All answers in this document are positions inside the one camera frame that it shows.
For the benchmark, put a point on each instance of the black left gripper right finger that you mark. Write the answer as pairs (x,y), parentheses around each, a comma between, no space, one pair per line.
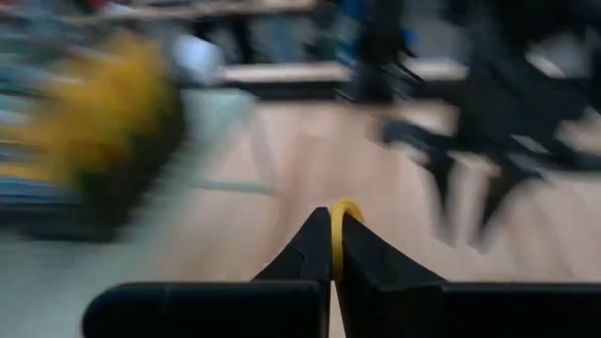
(422,310)

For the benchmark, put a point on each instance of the yellow blue green Crayola box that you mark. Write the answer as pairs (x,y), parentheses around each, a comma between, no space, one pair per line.
(108,108)

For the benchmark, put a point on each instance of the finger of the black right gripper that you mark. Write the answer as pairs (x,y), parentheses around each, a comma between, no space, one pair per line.
(502,202)
(436,159)

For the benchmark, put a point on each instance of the yellow rubber band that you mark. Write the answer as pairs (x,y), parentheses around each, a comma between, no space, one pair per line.
(336,244)

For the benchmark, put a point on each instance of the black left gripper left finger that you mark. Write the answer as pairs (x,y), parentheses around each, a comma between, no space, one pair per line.
(235,310)

